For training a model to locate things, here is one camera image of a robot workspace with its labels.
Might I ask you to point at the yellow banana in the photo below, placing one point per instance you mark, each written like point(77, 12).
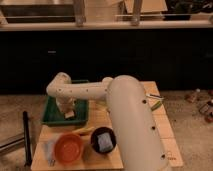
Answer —
point(84, 130)

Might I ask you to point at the green pepper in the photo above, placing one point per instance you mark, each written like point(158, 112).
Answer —
point(157, 105)

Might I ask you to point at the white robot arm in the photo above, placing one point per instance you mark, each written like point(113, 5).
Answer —
point(137, 135)

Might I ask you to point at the black bowl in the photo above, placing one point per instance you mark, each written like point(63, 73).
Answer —
point(96, 133)

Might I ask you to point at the metal spoon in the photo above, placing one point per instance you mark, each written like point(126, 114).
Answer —
point(155, 96)

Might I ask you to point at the black pole stand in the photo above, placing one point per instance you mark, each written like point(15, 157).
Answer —
point(27, 141)

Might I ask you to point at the blue grey sponge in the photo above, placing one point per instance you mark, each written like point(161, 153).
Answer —
point(105, 143)

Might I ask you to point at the green plastic tray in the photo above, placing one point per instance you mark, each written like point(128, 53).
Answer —
point(53, 117)

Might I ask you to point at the orange bowl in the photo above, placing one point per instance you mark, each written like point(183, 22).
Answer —
point(68, 148)

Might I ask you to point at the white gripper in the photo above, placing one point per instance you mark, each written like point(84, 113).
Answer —
point(66, 107)

